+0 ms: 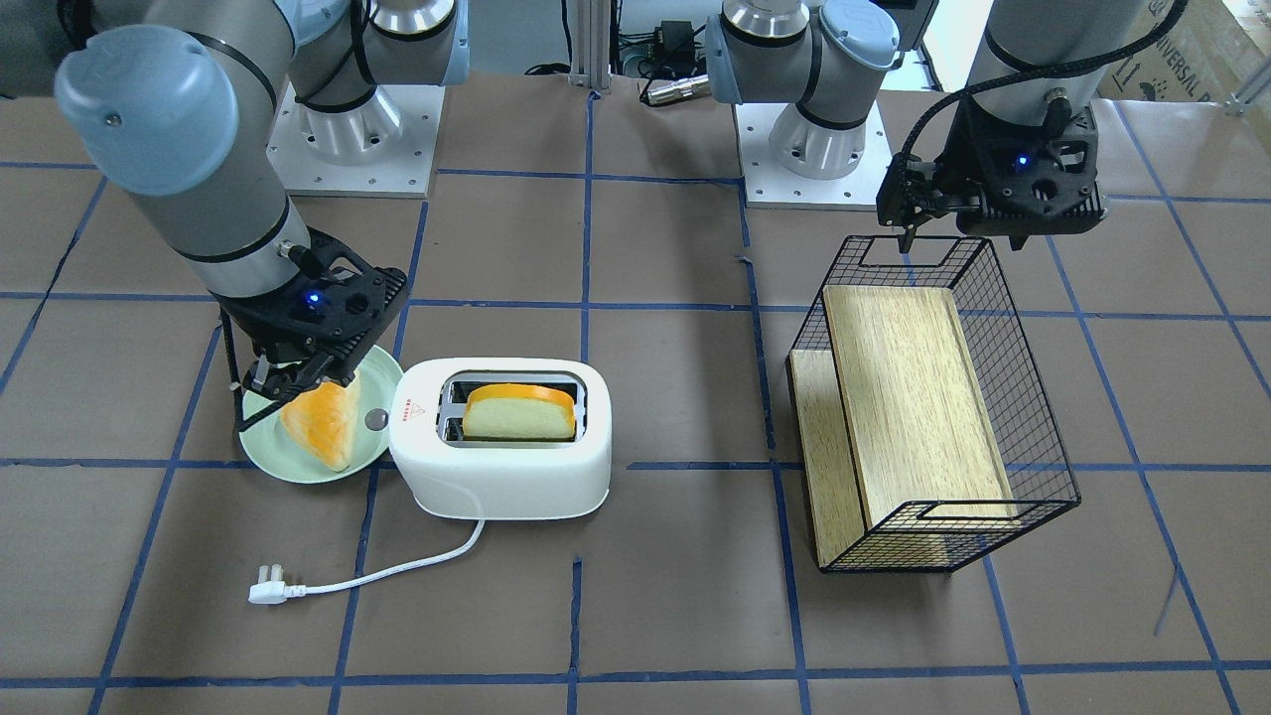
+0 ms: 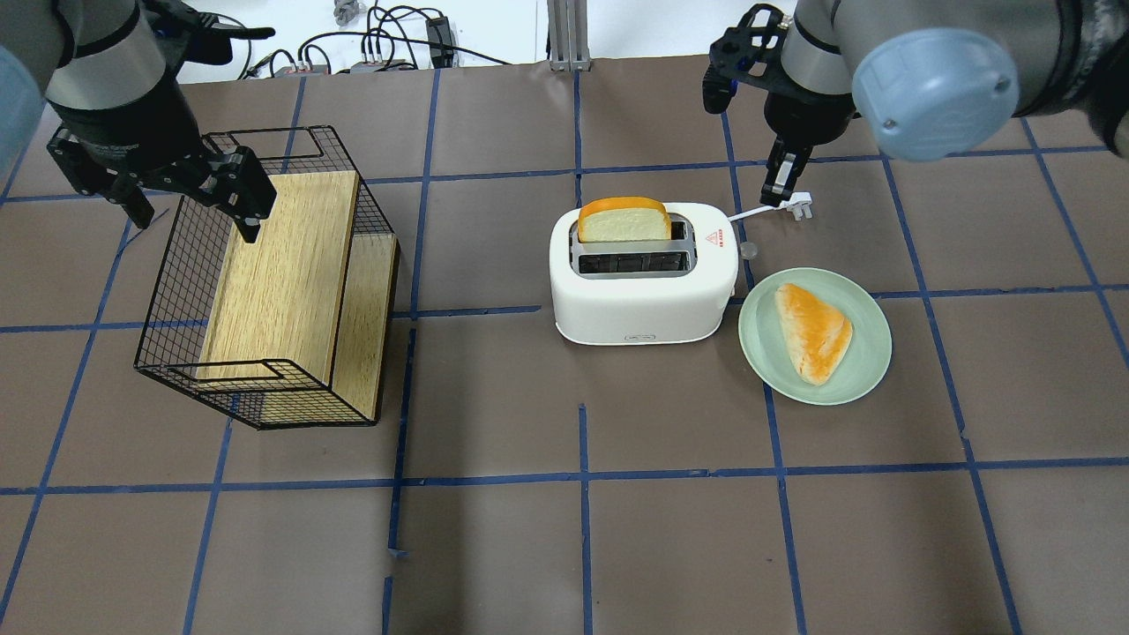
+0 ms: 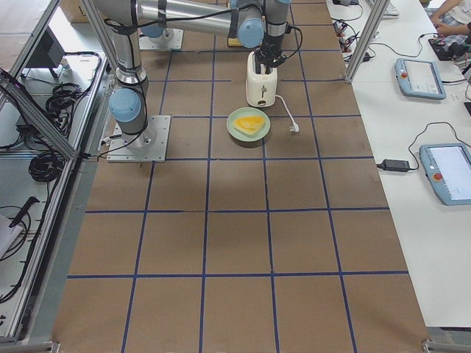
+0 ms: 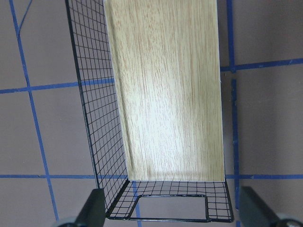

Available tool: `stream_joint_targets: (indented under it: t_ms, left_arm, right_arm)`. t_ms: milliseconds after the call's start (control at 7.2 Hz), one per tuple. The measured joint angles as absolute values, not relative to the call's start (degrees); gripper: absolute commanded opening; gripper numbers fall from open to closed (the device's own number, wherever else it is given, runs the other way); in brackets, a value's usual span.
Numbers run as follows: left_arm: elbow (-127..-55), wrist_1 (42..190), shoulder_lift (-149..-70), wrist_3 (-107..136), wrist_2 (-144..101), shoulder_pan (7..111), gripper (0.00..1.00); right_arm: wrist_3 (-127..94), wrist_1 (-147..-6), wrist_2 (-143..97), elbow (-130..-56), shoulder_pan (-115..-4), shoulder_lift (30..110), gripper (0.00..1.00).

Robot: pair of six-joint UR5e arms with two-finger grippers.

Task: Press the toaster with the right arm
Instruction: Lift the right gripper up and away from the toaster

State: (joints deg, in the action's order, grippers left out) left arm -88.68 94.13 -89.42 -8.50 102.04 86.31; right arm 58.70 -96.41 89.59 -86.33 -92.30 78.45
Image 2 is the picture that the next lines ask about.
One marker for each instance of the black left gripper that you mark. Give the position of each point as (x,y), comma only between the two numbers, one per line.
(134,121)

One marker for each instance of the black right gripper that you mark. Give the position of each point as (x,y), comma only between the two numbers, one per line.
(804,116)

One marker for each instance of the white toaster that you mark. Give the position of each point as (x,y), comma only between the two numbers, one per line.
(641,293)

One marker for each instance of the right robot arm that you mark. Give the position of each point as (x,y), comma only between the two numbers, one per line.
(931,78)

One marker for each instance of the bread slice in toaster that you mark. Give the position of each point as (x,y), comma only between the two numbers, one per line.
(624,219)

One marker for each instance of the wooden step shelf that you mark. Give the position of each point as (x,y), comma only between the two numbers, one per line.
(299,317)

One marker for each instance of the triangular bread on plate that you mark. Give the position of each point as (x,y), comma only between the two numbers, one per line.
(817,334)

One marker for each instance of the green plate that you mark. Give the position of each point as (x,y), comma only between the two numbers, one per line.
(866,361)

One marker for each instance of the black power adapter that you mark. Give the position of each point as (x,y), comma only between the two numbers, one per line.
(441,42)

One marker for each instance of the brown paper table cover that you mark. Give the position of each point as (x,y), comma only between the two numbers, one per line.
(519,483)

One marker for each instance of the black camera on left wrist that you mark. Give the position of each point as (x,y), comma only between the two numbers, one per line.
(185,35)

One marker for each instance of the black wire basket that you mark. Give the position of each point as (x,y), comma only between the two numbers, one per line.
(177,319)

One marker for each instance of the aluminium frame post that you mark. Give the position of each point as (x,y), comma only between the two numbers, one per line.
(568,48)

